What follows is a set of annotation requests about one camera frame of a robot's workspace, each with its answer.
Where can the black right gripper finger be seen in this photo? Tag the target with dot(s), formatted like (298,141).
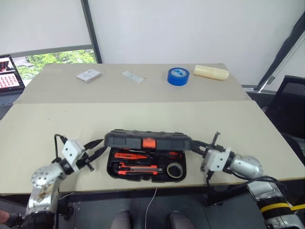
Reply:
(198,150)
(202,143)

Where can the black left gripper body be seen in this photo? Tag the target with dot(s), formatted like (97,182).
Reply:
(84,158)

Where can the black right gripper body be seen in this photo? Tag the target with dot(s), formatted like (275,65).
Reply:
(204,162)

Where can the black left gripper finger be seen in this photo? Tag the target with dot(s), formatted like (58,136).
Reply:
(97,154)
(93,144)

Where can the black tool case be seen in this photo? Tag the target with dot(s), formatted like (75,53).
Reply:
(128,142)

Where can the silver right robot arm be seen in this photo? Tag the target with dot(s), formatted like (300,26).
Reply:
(247,164)

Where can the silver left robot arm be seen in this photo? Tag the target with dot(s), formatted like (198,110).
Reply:
(44,183)

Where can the orange tester screwdriver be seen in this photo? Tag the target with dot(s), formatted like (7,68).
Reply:
(129,156)

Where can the orange black utility knife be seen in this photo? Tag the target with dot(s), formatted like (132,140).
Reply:
(140,170)

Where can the blue tape roll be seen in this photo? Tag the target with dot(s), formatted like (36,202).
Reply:
(177,82)

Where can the white card box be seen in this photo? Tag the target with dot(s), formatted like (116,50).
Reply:
(89,75)

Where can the cream cylindrical case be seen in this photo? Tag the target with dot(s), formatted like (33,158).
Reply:
(210,72)

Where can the black office chair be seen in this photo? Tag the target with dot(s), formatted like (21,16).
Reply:
(289,105)

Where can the grey diagonal metal bar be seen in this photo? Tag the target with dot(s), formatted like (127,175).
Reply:
(278,62)

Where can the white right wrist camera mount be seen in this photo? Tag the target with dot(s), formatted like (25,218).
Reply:
(218,159)

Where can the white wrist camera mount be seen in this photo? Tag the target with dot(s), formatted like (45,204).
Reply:
(218,159)
(71,150)

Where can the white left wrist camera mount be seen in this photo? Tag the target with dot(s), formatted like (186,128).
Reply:
(71,150)

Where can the dark window frame post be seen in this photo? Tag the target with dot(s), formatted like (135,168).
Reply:
(91,31)

